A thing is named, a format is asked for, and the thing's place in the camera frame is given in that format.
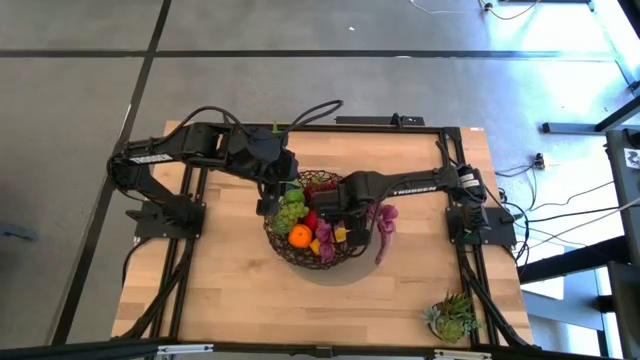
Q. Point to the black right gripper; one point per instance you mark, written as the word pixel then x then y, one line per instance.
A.
pixel 345 207

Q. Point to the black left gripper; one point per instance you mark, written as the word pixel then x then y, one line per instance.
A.
pixel 277 167

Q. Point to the small yellow-orange fruit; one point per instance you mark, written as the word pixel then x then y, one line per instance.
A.
pixel 340 234

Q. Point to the green grape bunch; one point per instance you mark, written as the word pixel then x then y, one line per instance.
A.
pixel 290 216

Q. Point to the orange fruit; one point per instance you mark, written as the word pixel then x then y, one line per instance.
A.
pixel 300 236

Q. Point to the red pomegranate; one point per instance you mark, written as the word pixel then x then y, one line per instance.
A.
pixel 311 221

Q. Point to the purple grape bunch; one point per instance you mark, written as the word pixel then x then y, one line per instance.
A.
pixel 320 187

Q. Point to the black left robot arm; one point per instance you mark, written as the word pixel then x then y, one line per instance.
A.
pixel 200 142

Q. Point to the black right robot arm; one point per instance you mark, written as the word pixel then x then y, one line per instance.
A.
pixel 400 181

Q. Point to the round grey placemat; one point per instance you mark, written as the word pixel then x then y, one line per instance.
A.
pixel 350 274

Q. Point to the black flat bar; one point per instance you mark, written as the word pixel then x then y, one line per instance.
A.
pixel 370 120

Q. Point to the large succulent arrangement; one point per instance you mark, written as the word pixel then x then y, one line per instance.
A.
pixel 452 320

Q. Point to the black stand foot bar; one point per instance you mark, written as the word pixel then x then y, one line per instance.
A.
pixel 570 262
pixel 570 128

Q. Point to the dark cabinet with sticker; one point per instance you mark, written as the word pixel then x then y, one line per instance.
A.
pixel 622 225

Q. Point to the black aluminium table frame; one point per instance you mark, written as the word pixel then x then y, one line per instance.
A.
pixel 350 128

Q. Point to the silver aluminium bracket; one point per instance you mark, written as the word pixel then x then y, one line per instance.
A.
pixel 185 349
pixel 462 355

